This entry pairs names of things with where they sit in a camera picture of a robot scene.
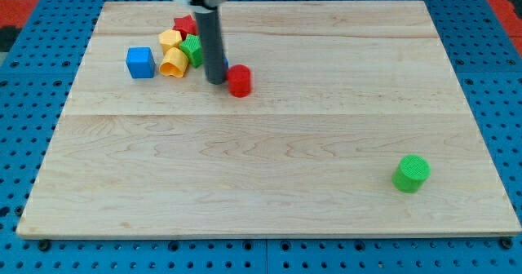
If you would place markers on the red cylinder block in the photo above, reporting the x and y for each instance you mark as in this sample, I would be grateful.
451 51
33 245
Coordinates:
239 79

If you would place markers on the wooden board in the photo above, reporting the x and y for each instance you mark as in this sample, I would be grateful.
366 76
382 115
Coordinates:
341 92

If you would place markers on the green star block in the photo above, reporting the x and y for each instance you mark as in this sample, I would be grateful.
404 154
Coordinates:
191 47

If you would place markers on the yellow heart block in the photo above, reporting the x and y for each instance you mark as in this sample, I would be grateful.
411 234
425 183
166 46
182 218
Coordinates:
174 64

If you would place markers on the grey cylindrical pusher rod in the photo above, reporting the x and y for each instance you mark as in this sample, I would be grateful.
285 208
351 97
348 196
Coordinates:
209 28

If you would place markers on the red star block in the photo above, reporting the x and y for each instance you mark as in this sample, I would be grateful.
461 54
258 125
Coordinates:
186 25

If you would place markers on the yellow hexagon block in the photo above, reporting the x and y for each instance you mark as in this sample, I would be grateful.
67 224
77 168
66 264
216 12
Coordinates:
169 39

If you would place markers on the blue cube block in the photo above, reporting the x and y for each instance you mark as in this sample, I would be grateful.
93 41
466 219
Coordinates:
140 62

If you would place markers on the green cylinder block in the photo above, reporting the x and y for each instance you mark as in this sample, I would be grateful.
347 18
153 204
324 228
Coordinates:
411 173

